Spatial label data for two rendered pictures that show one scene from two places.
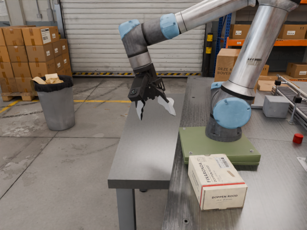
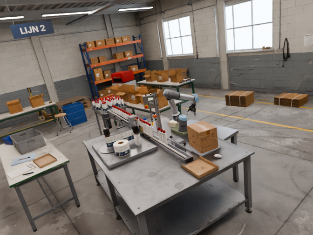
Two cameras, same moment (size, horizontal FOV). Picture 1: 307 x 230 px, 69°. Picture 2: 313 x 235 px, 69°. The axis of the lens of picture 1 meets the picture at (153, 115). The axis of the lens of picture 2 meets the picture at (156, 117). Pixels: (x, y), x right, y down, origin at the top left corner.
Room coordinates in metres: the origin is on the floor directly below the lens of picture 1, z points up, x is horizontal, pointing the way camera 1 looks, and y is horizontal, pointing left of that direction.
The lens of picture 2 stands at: (3.13, -2.48, 2.20)
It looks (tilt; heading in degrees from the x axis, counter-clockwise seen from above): 19 degrees down; 143
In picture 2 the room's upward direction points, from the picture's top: 10 degrees counter-clockwise
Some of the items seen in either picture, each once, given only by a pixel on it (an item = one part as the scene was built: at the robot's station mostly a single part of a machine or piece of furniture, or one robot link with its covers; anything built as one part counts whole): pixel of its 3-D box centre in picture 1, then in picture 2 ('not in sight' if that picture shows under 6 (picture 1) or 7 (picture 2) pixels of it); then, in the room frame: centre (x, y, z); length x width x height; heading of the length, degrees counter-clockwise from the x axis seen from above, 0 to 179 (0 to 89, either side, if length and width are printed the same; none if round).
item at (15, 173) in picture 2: not in sight; (21, 171); (-0.25, -2.33, 0.81); 0.38 x 0.36 x 0.02; 179
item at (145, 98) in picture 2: not in sight; (149, 101); (0.59, -0.63, 1.38); 0.17 x 0.10 x 0.19; 45
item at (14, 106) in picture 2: not in sight; (14, 106); (-4.88, -1.67, 0.96); 0.43 x 0.42 x 0.37; 86
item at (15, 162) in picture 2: not in sight; (23, 159); (-0.68, -2.23, 0.81); 0.32 x 0.24 x 0.01; 74
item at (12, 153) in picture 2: not in sight; (36, 173); (-0.94, -2.12, 0.40); 1.90 x 0.75 x 0.80; 179
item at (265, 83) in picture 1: (272, 83); (199, 166); (1.66, -0.91, 0.85); 0.30 x 0.26 x 0.04; 170
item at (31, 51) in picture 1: (36, 60); not in sight; (4.11, 2.13, 0.57); 1.20 x 0.85 x 1.14; 1
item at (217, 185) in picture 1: (214, 179); (174, 123); (0.55, -0.19, 0.87); 0.16 x 0.12 x 0.07; 6
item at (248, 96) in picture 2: not in sight; (239, 98); (-0.46, 3.38, 0.16); 0.65 x 0.54 x 0.32; 3
